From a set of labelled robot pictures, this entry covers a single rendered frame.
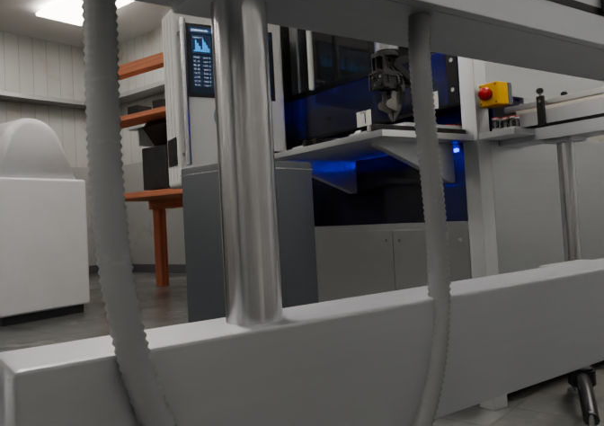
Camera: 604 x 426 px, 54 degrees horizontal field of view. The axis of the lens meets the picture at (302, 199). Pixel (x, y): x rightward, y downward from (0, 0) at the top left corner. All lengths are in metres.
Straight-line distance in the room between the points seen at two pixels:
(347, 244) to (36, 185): 2.94
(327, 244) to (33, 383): 2.20
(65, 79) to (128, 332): 9.29
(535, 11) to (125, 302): 0.57
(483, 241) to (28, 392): 1.70
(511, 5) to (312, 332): 0.43
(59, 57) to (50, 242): 5.21
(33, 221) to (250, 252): 4.34
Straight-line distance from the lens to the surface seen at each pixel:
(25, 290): 4.79
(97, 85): 0.43
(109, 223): 0.41
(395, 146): 1.86
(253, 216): 0.50
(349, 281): 2.48
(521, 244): 2.15
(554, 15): 0.81
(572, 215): 1.99
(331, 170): 2.32
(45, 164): 4.95
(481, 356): 0.68
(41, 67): 9.54
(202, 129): 2.54
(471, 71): 2.04
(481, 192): 1.99
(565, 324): 0.81
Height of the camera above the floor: 0.64
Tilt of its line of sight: 2 degrees up
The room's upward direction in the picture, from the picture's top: 3 degrees counter-clockwise
